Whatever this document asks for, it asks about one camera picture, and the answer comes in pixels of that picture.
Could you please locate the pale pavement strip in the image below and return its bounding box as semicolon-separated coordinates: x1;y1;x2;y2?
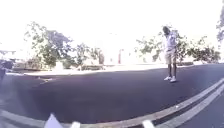
23;62;201;77

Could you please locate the dark vehicle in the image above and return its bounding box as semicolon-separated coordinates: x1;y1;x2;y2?
0;58;15;81

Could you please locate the robot's own part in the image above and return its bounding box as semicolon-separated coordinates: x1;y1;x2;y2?
70;121;82;128
142;119;156;128

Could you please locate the person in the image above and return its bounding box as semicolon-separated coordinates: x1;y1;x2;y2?
162;25;179;84

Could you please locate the dark asphalt road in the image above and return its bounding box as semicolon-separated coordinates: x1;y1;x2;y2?
0;63;224;128

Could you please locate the leafy tree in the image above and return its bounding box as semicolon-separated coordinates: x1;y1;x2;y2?
23;21;101;70

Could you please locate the row of bushes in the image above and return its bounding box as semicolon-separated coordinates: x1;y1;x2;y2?
135;33;222;64

